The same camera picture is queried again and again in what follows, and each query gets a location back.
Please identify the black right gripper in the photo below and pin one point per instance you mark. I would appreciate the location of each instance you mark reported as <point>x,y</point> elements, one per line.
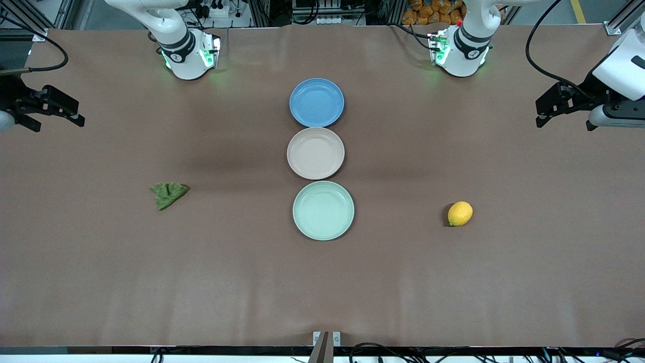
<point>11,97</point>

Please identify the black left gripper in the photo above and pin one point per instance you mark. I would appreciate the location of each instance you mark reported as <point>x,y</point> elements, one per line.
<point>587,93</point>

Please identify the yellow lemon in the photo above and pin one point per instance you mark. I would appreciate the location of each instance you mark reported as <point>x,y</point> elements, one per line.
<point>460,214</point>

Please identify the green lettuce leaf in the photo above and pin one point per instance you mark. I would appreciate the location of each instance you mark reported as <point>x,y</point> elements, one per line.
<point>167,194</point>

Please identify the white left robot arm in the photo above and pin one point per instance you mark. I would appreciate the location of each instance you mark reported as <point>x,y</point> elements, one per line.
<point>466,55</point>

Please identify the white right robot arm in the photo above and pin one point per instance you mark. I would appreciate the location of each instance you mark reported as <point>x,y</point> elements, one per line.
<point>186,65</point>

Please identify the pile of oranges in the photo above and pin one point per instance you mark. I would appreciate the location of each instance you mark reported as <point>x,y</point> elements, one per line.
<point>428,12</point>

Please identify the blue plate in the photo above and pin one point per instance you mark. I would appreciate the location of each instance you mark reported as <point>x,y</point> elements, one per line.
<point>316,102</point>

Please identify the beige plate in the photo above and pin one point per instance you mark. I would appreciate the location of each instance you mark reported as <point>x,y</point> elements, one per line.
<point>315,153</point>

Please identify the long white power strip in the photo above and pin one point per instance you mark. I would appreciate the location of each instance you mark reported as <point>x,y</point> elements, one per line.
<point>327,20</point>

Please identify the mint green plate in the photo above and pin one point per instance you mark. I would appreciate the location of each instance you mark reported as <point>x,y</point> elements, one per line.
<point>323,210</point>

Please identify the aluminium frame profile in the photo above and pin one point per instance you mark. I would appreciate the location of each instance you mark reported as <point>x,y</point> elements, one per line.
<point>40,34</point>
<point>614,28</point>

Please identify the metal table edge bracket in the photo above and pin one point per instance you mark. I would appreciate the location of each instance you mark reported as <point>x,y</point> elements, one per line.
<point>336,338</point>

